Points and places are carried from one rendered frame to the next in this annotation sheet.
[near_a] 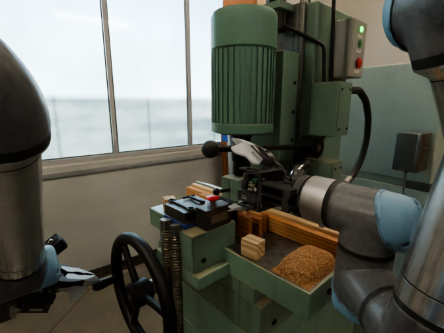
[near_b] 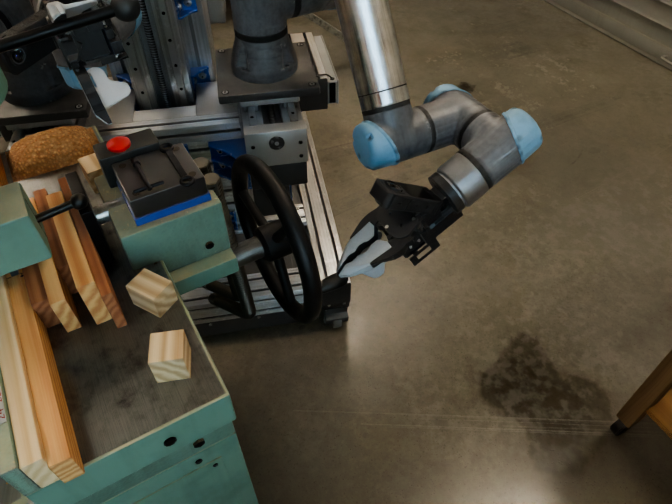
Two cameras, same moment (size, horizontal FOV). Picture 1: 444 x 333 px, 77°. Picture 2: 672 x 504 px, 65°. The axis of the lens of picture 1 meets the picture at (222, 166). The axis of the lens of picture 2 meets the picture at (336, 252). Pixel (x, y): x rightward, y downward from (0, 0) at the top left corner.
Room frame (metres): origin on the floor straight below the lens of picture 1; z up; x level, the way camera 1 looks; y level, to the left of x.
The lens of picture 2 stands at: (1.14, 0.42, 1.43)
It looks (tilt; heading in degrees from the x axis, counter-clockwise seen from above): 47 degrees down; 192
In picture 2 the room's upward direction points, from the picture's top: straight up
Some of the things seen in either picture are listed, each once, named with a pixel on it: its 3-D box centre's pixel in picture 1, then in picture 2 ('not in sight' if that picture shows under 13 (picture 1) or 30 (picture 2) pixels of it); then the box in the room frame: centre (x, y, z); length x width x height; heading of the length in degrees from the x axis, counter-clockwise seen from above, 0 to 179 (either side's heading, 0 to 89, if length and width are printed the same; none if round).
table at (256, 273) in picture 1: (222, 241); (112, 257); (0.71, 0.00, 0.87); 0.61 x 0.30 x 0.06; 43
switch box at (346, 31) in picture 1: (348, 50); not in sight; (0.92, -0.39, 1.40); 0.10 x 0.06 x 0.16; 133
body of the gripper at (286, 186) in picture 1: (275, 189); (80, 28); (0.48, -0.10, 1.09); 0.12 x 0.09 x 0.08; 43
